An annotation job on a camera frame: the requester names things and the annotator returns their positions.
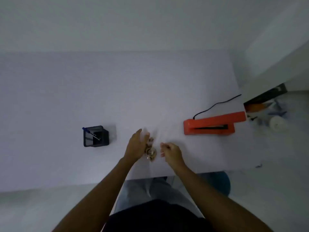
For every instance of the orange box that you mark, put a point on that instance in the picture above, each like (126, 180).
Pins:
(254, 108)

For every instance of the white tape roll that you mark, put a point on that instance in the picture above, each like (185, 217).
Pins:
(278, 124)

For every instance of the black mesh pen holder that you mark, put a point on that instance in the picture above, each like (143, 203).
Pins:
(104, 138)

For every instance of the person's grey trousers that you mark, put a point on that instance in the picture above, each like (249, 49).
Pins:
(142, 190)

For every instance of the black spoon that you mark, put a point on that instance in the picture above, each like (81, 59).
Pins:
(251, 117)

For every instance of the small dark floor scrap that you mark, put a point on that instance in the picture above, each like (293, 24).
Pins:
(259, 165)

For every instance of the blue packets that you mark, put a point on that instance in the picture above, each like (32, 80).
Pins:
(277, 109)

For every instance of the person's right hand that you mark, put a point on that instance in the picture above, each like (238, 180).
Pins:
(173, 155)

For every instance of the black box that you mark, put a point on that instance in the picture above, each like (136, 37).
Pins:
(265, 95)

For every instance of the person's black shirt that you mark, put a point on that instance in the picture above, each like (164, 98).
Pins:
(157, 217)

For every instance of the person's right forearm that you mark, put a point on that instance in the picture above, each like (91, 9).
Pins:
(212, 200)

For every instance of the person's left forearm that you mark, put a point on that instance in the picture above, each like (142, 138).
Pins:
(101, 198)

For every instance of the blue pen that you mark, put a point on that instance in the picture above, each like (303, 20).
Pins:
(90, 133)

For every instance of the orange heat sealer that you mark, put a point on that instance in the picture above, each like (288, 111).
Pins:
(205, 124)

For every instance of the person's left hand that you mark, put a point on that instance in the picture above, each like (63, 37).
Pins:
(135, 149)

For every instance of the clear plastic bag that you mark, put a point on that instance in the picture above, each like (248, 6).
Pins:
(154, 137)

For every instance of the blue round stool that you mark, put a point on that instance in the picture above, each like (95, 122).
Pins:
(217, 182)

